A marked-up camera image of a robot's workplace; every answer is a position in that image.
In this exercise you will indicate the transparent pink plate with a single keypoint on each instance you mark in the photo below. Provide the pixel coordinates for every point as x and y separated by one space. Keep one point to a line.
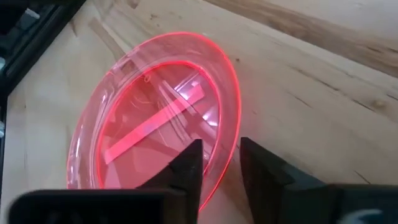
149 93

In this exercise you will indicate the black aluminium table frame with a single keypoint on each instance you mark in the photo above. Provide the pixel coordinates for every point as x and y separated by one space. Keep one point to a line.
40 31

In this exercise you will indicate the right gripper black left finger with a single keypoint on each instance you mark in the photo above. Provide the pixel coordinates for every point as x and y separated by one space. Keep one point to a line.
124 205

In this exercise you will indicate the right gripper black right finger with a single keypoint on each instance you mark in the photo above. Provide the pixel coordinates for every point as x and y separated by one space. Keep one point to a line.
280 193

